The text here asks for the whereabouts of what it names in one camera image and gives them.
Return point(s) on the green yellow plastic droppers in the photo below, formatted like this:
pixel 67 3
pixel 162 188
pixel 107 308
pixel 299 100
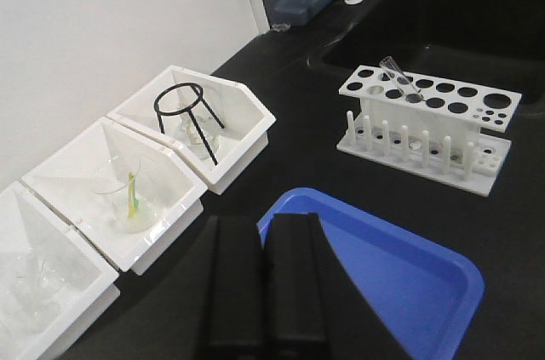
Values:
pixel 133 202

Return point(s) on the clear glass test tube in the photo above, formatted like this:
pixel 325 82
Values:
pixel 402 83

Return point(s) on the white storage bin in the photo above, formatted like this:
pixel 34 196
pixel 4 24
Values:
pixel 246 121
pixel 28 225
pixel 64 181

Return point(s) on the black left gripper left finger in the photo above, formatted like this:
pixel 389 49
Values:
pixel 236 323

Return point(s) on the blue plastic tray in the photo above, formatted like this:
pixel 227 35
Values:
pixel 424 293

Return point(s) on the glassware in left bin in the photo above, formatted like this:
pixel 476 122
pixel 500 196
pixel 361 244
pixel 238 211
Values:
pixel 30 285

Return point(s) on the black wire tripod stand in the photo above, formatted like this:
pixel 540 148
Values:
pixel 191 101

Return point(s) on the left white storage bin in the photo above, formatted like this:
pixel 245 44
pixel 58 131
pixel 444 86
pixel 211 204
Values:
pixel 28 225

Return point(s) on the white test tube rack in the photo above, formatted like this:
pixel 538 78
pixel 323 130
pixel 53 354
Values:
pixel 449 137

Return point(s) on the glass beaker in middle bin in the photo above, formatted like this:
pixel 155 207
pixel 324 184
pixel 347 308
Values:
pixel 111 186

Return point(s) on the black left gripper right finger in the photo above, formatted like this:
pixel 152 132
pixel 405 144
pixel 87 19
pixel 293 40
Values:
pixel 314 310

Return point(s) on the right white storage bin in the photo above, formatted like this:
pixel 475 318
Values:
pixel 246 121

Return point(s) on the middle white storage bin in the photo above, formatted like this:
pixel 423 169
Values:
pixel 64 181

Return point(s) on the glass flask under tripod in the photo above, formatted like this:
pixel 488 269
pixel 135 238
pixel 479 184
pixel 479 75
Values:
pixel 198 138

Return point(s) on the black lab sink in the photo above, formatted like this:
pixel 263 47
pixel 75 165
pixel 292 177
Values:
pixel 497 43

